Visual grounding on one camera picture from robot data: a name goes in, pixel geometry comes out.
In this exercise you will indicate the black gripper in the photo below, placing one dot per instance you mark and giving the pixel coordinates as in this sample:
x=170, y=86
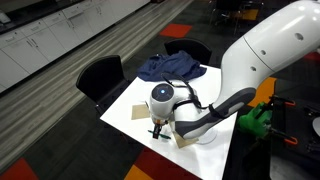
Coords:
x=159, y=120

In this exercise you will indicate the green pen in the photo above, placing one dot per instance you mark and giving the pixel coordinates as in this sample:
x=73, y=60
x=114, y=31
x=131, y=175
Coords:
x=165, y=136

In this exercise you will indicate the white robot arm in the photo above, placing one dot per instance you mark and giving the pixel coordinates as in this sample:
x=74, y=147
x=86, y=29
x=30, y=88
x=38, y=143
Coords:
x=266, y=50

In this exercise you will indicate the square brown paper piece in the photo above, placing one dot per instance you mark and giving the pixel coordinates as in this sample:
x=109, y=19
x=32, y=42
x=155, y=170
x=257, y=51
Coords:
x=139, y=112

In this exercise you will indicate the long brown paper piece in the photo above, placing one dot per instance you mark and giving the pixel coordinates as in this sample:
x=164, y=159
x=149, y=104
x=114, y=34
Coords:
x=184, y=142

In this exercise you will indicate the clear shallow plastic dish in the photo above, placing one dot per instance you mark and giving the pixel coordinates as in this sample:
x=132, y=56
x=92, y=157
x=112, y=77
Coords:
x=208, y=137

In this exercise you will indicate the blue crumpled cloth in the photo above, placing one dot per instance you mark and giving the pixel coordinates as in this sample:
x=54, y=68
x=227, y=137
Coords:
x=173, y=66

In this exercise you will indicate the black chair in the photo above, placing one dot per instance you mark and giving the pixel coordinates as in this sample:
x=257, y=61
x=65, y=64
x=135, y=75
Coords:
x=190, y=46
x=100, y=78

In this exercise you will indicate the green clamp object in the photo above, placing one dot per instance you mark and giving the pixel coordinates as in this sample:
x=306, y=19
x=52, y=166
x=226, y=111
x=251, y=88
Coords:
x=255, y=121

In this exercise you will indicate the orange black bar clamp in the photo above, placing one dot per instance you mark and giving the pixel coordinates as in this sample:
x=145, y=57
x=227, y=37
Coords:
x=281, y=100
x=283, y=136

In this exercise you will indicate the black perforated breadboard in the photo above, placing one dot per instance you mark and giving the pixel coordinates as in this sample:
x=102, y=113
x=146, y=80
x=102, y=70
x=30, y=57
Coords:
x=296, y=123

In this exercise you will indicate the dark background chair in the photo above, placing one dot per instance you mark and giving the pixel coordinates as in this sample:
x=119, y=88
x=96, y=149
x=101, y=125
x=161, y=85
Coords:
x=230, y=11

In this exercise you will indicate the white cabinet row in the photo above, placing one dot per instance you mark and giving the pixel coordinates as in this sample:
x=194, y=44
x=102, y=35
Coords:
x=40, y=43

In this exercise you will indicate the grey round disc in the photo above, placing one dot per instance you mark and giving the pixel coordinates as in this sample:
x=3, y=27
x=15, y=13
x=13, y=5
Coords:
x=317, y=126

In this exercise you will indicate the grey metal base plate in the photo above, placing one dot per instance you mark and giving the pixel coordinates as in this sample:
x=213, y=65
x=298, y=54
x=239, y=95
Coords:
x=290, y=168

